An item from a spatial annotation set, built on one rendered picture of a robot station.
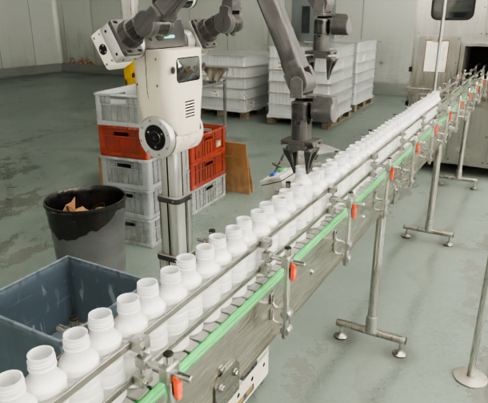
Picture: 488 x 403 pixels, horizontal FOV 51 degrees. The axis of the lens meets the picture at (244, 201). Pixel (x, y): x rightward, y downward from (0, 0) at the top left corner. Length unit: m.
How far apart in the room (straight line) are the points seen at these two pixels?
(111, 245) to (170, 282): 2.02
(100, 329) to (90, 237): 2.07
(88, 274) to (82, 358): 0.74
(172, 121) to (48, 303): 0.75
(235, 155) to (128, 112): 1.48
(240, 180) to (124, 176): 1.46
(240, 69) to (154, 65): 6.59
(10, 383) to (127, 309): 0.21
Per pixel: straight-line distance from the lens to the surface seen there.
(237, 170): 4.85
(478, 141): 5.82
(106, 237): 2.94
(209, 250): 1.05
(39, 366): 0.79
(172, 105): 1.87
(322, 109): 1.40
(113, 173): 3.82
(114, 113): 3.69
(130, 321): 0.90
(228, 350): 1.16
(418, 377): 2.70
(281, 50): 1.44
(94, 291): 1.57
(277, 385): 2.54
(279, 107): 8.07
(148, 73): 1.88
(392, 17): 11.54
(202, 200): 4.52
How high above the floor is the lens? 1.61
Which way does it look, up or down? 20 degrees down
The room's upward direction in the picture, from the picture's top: straight up
